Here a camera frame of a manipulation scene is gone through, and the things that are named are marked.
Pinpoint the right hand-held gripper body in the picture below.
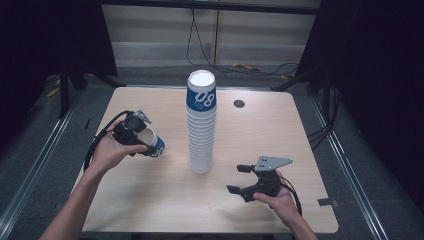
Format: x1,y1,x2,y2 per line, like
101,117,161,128
240,155,294,203

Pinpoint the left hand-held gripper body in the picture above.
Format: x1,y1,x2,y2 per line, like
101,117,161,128
113,109,152,146

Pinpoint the blue banded paper cup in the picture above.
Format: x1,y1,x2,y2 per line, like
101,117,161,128
137,127,167,159

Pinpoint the stack of white paper cups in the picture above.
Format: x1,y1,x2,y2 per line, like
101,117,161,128
185,69,218,175

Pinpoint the person's left hand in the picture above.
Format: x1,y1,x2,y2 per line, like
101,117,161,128
89,120,148,174

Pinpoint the person's right hand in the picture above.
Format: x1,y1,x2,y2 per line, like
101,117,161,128
252,184,301,229

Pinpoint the grey tape strip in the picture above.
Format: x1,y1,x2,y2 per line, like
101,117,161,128
317,197,339,208

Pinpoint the black metal stand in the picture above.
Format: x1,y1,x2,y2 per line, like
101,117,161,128
57,63,127,120
270,66,334,114

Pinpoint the dark curtain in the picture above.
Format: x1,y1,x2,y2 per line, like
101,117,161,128
0,0,118,153
295,0,424,216

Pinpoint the black overhead bar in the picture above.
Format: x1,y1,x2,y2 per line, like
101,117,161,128
99,0,322,16

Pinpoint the left hand-held gripper black cable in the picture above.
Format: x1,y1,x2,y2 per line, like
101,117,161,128
83,110,134,172

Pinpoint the hand-held gripper black cable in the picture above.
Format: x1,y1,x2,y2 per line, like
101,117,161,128
83,110,134,172
279,175,304,217

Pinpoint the right hand-held gripper black cable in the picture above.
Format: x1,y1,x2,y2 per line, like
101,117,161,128
279,175,304,217

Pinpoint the black floor cable bundle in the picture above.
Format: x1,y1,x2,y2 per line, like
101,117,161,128
306,84,342,152

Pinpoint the metal floor rail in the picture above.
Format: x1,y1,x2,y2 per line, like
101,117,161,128
308,94,389,240
0,89,85,232

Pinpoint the black hanging wall cable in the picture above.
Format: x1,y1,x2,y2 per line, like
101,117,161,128
185,8,300,78

